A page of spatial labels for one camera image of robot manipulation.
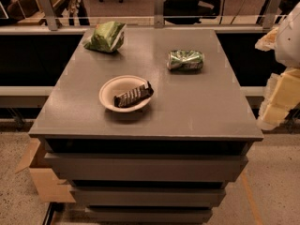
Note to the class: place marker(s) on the dark chocolate rxbar wrapper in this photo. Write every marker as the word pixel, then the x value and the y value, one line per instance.
pixel 134 96

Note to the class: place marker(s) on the white paper bowl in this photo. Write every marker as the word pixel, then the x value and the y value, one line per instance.
pixel 118 86

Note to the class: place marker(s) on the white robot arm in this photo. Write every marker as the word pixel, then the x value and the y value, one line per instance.
pixel 282 92

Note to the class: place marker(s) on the grey drawer cabinet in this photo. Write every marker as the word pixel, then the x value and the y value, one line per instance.
pixel 167 163

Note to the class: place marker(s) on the crushed green soda can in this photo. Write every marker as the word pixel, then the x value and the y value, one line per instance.
pixel 185 60

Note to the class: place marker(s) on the green chip bag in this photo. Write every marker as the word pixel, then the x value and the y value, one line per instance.
pixel 107 37

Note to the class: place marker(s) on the cardboard box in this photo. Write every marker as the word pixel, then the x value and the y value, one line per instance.
pixel 49 187

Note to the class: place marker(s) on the middle metal railing post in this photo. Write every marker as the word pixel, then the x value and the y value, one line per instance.
pixel 158 13

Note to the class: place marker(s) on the metal railing post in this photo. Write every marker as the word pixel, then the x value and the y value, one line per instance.
pixel 158 13
pixel 50 17
pixel 270 14

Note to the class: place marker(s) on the left metal railing post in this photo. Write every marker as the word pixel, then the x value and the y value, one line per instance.
pixel 50 17

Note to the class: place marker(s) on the right metal railing post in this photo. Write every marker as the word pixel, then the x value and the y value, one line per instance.
pixel 270 14

